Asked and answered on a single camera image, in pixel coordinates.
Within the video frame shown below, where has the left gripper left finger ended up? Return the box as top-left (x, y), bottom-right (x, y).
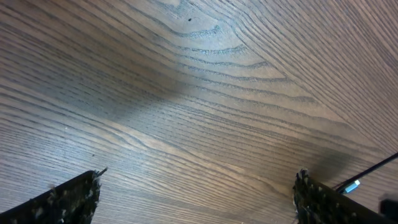
top-left (1, 170), bottom-right (106, 224)

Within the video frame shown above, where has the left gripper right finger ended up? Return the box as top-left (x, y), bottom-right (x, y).
top-left (293, 169), bottom-right (395, 224)

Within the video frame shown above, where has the black usb cable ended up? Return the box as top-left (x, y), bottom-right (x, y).
top-left (334, 151), bottom-right (398, 195)

